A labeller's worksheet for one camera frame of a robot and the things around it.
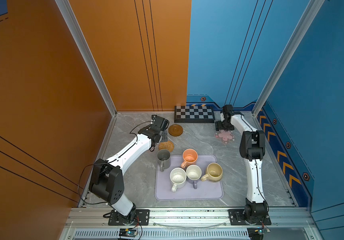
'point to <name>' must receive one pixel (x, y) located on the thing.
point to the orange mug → (190, 156)
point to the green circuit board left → (128, 232)
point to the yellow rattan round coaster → (168, 145)
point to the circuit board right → (256, 233)
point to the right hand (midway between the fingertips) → (221, 127)
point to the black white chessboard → (194, 114)
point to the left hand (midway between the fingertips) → (156, 133)
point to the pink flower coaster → (225, 137)
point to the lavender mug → (193, 174)
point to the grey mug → (164, 159)
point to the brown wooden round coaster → (175, 130)
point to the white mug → (177, 176)
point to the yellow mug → (214, 173)
